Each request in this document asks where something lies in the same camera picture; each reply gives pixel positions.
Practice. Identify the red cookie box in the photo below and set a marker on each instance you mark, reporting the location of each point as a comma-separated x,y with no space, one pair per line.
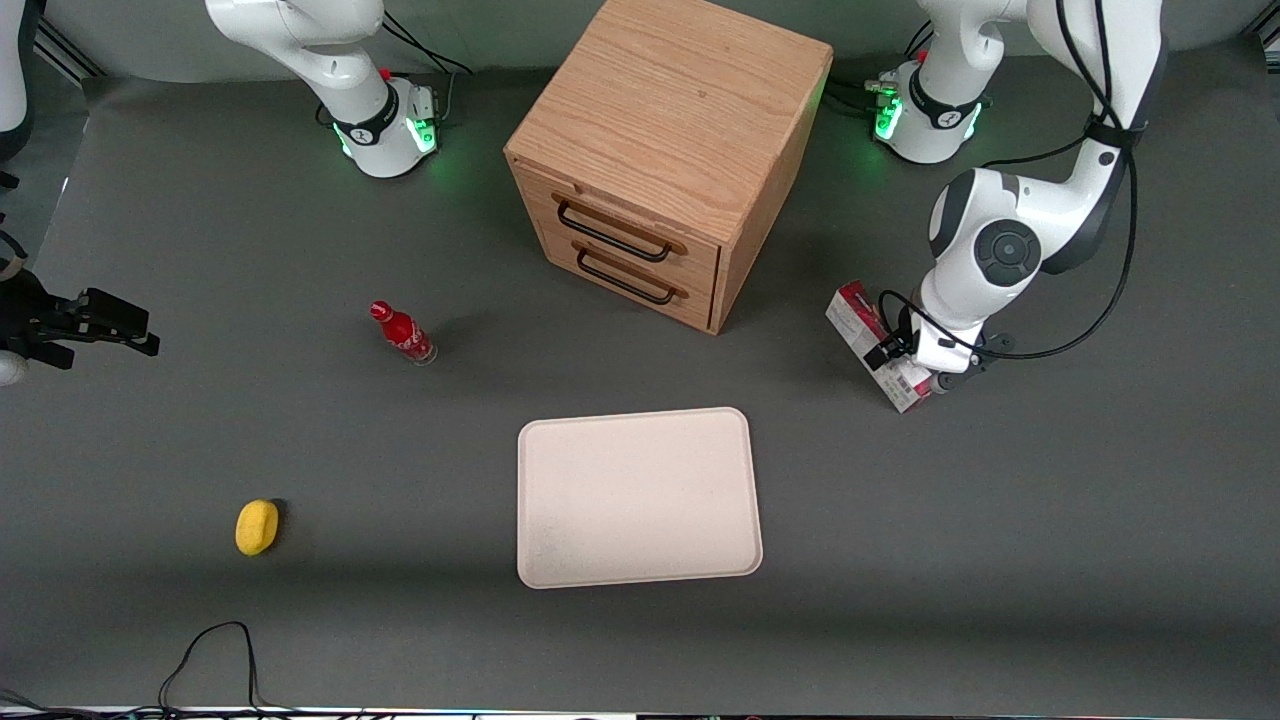
853,315

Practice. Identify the aluminium frame rail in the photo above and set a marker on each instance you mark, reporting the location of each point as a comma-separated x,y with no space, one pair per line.
1270,40
70,55

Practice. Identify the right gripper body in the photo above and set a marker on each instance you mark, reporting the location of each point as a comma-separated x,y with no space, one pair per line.
30,318

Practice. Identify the wooden drawer cabinet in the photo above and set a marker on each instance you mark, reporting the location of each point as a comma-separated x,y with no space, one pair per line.
680,110

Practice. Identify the wooden drawer front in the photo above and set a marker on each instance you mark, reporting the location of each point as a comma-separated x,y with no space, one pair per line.
640,215
640,275

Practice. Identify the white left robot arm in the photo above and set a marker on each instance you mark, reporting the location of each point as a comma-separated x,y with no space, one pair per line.
1000,200

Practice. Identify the grey table mat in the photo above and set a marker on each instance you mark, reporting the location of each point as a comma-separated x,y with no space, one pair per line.
1000,550

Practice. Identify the beige rectangular tray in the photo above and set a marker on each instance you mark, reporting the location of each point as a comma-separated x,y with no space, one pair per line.
640,500

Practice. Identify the yellow lemon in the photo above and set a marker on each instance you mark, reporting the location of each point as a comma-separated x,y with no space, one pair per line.
257,527

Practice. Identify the red cola bottle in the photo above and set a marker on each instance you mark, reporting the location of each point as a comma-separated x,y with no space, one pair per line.
403,332

